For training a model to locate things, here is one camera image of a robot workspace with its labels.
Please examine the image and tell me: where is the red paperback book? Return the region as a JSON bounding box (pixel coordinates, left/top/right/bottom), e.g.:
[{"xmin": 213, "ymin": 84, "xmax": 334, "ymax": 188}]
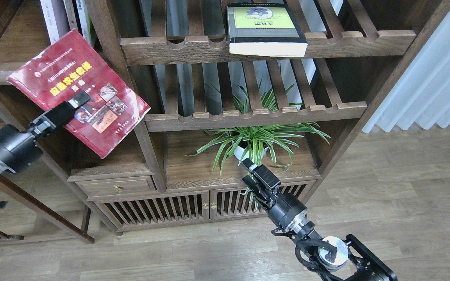
[{"xmin": 7, "ymin": 30, "xmax": 150, "ymax": 158}]

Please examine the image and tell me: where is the white green upright book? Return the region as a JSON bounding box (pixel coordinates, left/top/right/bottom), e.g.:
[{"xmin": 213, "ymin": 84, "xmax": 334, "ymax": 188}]
[{"xmin": 76, "ymin": 0, "xmax": 98, "ymax": 47}]

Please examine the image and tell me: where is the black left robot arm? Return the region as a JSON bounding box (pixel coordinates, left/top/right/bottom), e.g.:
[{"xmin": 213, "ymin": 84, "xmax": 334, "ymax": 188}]
[{"xmin": 0, "ymin": 91, "xmax": 90, "ymax": 208}]

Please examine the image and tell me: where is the white plant pot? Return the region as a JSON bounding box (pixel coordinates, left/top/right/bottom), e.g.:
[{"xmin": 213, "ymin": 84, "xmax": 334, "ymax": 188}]
[{"xmin": 234, "ymin": 142, "xmax": 269, "ymax": 166}]

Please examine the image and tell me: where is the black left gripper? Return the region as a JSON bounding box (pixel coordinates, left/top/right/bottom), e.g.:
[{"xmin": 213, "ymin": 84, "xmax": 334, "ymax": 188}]
[{"xmin": 0, "ymin": 91, "xmax": 90, "ymax": 174}]

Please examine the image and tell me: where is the dark wooden bookshelf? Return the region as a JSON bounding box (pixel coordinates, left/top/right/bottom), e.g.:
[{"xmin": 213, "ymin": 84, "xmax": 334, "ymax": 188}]
[{"xmin": 0, "ymin": 0, "xmax": 450, "ymax": 237}]

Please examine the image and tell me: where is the white sheer curtain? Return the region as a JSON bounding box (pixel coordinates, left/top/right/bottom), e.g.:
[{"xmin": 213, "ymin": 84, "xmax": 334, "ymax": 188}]
[{"xmin": 362, "ymin": 11, "xmax": 450, "ymax": 133}]

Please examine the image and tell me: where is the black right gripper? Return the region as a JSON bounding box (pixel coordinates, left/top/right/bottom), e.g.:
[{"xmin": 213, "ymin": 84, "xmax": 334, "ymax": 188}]
[{"xmin": 241, "ymin": 158, "xmax": 309, "ymax": 234}]

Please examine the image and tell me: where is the green spider plant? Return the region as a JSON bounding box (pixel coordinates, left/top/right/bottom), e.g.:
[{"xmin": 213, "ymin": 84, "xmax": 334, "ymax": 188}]
[{"xmin": 187, "ymin": 76, "xmax": 331, "ymax": 196}]

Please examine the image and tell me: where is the pale lavender white book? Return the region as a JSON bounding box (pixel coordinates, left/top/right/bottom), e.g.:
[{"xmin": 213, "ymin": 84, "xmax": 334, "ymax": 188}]
[{"xmin": 40, "ymin": 0, "xmax": 70, "ymax": 44}]

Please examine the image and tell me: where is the wooden furniture at left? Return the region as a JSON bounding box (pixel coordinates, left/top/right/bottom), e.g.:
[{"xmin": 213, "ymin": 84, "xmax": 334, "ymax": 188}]
[{"xmin": 0, "ymin": 171, "xmax": 95, "ymax": 244}]

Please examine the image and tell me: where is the yellow green black book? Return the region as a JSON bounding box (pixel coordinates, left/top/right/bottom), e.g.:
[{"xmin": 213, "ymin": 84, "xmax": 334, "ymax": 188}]
[{"xmin": 227, "ymin": 2, "xmax": 308, "ymax": 57}]

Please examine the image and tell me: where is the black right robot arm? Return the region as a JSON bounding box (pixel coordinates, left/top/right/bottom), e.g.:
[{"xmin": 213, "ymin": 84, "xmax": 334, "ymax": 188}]
[{"xmin": 242, "ymin": 158, "xmax": 398, "ymax": 281}]

